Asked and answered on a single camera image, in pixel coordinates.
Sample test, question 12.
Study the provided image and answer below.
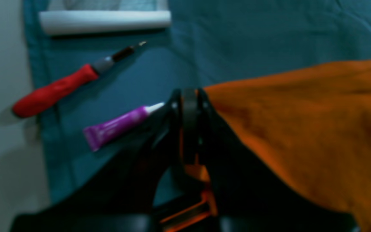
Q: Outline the orange t-shirt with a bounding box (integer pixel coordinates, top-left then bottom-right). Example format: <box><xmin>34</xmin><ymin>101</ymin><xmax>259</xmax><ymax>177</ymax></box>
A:
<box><xmin>179</xmin><ymin>58</ymin><xmax>371</xmax><ymax>232</ymax></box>

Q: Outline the orange black utility knife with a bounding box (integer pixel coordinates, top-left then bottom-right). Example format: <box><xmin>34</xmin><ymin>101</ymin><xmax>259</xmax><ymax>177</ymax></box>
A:
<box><xmin>153</xmin><ymin>190</ymin><xmax>218</xmax><ymax>232</ymax></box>

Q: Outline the red handled screwdriver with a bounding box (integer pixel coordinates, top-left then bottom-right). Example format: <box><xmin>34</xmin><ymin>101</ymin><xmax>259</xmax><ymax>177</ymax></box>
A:
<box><xmin>12</xmin><ymin>41</ymin><xmax>147</xmax><ymax>118</ymax></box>

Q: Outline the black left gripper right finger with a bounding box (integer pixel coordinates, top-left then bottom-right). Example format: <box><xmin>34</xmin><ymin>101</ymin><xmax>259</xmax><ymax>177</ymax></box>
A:
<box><xmin>197</xmin><ymin>89</ymin><xmax>357</xmax><ymax>232</ymax></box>

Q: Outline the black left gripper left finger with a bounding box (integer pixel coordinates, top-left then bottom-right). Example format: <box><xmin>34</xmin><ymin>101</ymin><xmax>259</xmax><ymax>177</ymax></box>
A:
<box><xmin>10</xmin><ymin>90</ymin><xmax>199</xmax><ymax>232</ymax></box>

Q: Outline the blue table cloth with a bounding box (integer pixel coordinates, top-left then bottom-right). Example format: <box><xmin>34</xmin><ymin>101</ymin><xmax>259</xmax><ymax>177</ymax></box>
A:
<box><xmin>23</xmin><ymin>0</ymin><xmax>371</xmax><ymax>204</ymax></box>

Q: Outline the purple tube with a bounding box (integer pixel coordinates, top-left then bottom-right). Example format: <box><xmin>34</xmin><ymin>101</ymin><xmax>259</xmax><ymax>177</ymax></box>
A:
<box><xmin>83</xmin><ymin>102</ymin><xmax>165</xmax><ymax>152</ymax></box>

